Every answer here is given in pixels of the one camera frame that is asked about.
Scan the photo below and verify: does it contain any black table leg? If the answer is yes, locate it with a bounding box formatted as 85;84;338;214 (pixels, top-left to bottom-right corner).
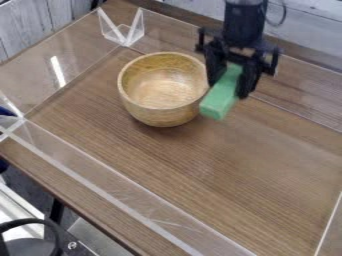
50;199;66;224

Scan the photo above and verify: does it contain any black cable loop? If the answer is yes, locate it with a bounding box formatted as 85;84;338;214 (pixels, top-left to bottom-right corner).
0;218;66;256

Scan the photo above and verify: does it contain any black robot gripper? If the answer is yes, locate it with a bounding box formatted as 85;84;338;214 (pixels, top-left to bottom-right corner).
195;1;281;100

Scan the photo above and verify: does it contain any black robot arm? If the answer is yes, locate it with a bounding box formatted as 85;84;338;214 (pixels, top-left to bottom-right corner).
195;0;288;99

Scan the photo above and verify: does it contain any clear acrylic tray wall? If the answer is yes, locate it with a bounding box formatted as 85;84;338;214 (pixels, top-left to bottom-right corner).
0;0;342;256

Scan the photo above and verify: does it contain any clear acrylic corner bracket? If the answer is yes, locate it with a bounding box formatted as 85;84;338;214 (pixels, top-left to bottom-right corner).
97;8;145;47

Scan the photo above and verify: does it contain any green rectangular block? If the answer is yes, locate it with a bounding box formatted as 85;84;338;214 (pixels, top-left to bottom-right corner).
199;64;242;120

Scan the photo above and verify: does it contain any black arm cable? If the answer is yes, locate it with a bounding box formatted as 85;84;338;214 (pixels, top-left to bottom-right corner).
265;0;289;28

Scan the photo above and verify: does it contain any light wooden bowl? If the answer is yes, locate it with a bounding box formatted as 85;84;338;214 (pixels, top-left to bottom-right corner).
118;52;209;127

